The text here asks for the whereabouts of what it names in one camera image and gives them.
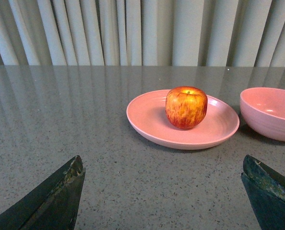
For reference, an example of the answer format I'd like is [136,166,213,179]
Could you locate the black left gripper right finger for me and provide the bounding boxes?
[241,155,285,230]

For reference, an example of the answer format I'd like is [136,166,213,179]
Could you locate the red yellow apple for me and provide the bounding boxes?
[165,86,208,129]

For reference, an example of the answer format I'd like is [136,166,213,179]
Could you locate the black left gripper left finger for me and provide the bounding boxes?
[0,155,85,230]

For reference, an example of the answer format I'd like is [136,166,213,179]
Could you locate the white pleated curtain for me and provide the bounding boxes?
[0,0,285,67]

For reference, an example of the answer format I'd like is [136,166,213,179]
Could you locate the pink bowl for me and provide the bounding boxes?
[240,87,285,141]

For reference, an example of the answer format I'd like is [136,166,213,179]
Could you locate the pink plate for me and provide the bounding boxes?
[126,90,240,150]

